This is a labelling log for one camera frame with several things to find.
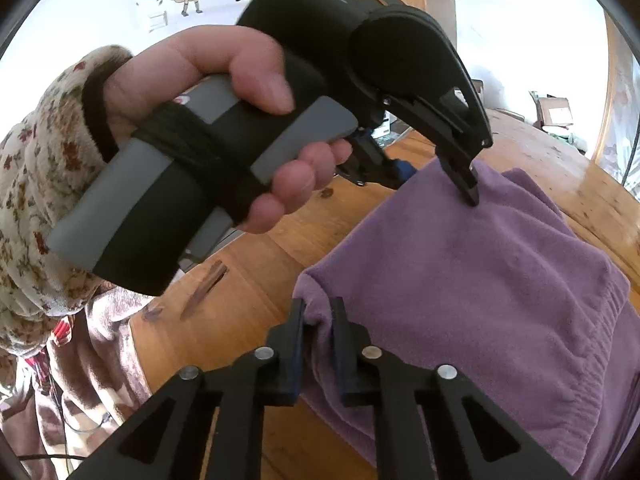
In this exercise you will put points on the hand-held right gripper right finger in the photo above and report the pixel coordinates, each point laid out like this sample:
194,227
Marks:
342,355

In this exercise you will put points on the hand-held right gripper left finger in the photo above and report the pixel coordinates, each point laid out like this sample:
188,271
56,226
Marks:
295,340

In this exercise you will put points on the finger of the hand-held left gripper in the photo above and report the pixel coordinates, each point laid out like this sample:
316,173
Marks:
380,170
460,155

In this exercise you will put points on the purple fleece pants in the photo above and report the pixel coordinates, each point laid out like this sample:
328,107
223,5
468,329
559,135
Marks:
475,285

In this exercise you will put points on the person's left hand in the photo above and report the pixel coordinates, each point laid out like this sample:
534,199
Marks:
200,55

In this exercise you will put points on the open brown cardboard box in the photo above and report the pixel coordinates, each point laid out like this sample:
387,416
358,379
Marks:
552,112

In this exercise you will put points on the pile of white green packets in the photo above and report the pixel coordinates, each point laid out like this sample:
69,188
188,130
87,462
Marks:
575,140

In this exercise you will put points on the person's brown fleece clothing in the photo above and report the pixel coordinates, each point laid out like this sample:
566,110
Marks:
100,360

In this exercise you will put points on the black wrist band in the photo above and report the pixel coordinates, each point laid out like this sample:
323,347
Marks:
95,110

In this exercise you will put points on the beige wall socket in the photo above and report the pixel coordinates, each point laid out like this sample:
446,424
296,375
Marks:
157,21

